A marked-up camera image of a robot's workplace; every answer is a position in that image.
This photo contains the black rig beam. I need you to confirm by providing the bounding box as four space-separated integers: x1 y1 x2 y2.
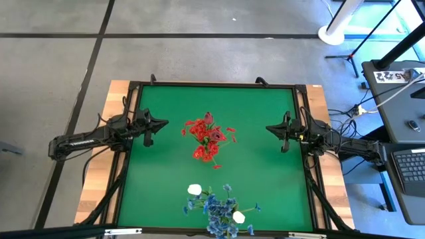
0 224 116 239

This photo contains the black keyboard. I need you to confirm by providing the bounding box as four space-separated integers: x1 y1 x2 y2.
390 148 425 197

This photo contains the white cable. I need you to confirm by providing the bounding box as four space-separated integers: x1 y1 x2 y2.
365 73 425 114

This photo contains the red artificial flower bunch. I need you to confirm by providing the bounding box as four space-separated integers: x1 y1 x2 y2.
181 118 238 171

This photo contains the blue artificial flower bunch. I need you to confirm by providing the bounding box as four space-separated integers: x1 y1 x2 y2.
182 194 233 239
217 183 262 238

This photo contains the dark grey desk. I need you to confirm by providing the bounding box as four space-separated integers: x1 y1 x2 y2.
377 141 425 226
361 59 425 144

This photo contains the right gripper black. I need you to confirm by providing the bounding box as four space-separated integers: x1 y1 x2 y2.
265 111 311 154

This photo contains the thick black pole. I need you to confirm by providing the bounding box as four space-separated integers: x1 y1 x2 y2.
372 20 425 71

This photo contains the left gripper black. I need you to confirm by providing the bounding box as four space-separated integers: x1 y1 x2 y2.
127 108 169 148

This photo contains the silver metal bracket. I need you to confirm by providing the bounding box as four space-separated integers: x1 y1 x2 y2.
104 227 143 236
288 231 328 239

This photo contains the black tripod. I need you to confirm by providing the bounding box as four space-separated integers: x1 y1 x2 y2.
324 0 414 79

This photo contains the white round-base pole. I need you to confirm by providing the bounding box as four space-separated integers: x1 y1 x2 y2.
317 0 366 46

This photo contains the white paper label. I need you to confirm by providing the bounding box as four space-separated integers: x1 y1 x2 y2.
373 70 408 84

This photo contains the white artificial tulip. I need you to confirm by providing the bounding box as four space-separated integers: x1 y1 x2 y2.
232 210 246 225
187 183 213 197

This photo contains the green table mat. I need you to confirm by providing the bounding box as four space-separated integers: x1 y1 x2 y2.
116 84 315 233

